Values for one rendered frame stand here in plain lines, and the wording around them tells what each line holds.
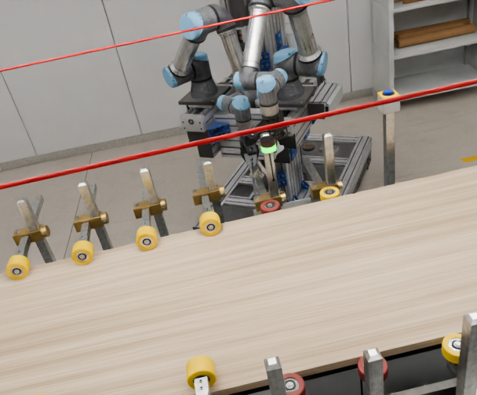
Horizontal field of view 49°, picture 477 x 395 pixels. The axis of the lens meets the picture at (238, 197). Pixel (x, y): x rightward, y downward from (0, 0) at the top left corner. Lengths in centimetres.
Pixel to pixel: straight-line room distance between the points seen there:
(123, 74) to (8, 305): 306
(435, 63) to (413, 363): 390
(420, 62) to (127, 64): 265
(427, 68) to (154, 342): 414
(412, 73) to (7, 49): 357
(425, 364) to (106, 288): 109
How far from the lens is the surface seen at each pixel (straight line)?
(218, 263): 189
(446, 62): 534
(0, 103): 510
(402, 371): 173
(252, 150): 243
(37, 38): 481
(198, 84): 287
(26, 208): 224
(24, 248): 223
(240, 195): 349
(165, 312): 177
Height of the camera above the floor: 211
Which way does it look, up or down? 33 degrees down
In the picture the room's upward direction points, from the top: 11 degrees counter-clockwise
